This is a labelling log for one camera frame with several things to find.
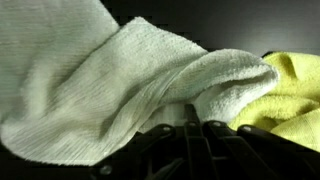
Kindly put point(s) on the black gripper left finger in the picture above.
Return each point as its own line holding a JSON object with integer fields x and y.
{"x": 147, "y": 156}

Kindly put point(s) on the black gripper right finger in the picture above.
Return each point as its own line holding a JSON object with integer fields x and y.
{"x": 250, "y": 153}

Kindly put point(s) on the yellow towel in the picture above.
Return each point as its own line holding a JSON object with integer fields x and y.
{"x": 292, "y": 109}

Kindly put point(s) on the white towel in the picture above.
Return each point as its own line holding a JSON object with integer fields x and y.
{"x": 75, "y": 86}

